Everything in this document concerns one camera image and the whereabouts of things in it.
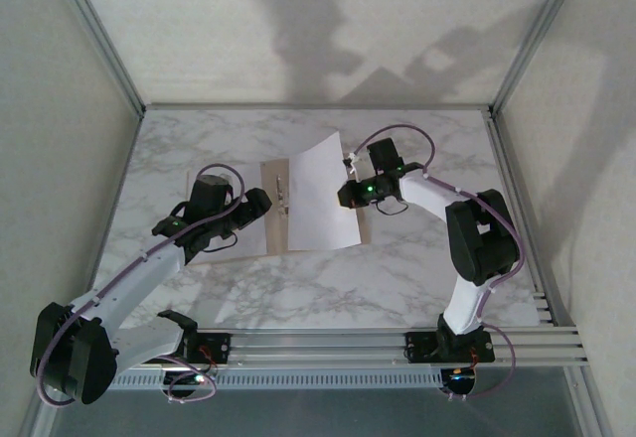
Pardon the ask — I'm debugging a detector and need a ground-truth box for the round black controller housing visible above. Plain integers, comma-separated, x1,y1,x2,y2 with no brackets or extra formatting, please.
439,366,481,401
161,369,220,403

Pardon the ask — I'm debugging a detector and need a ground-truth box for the brown cardboard folder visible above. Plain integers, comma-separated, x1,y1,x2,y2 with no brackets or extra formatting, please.
186,157,372,265

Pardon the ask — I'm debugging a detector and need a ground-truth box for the thin black camera cable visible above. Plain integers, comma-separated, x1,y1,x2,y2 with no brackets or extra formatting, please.
201,235,239,255
375,198,411,218

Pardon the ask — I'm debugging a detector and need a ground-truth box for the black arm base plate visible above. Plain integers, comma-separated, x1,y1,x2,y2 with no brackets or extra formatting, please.
196,332,234,364
404,330,496,364

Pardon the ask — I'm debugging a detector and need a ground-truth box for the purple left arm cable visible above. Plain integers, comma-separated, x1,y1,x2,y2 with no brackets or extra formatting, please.
38,163,247,407

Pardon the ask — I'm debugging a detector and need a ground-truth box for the aluminium side rail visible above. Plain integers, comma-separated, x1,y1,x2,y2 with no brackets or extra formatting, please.
484,111,560,327

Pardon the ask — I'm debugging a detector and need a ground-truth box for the metal folder clip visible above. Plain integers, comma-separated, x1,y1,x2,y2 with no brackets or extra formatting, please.
272,173,292,219

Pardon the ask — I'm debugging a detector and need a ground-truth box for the grey slotted cable duct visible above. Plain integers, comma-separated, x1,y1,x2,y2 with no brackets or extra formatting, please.
111,370,444,391

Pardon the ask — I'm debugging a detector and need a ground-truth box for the aluminium frame post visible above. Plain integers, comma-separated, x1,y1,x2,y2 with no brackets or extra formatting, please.
47,0,146,116
489,0,588,116

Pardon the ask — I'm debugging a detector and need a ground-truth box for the aluminium front rail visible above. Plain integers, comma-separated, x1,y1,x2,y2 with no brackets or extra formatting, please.
49,326,592,369

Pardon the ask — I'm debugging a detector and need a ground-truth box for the aluminium back rail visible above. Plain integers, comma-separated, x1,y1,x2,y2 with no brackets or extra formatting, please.
141,102,496,113

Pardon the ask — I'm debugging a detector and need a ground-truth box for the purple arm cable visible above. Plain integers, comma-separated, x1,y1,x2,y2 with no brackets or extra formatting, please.
353,124,526,401
38,163,247,407

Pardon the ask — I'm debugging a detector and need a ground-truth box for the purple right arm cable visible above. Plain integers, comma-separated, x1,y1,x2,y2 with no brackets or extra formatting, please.
353,124,526,401

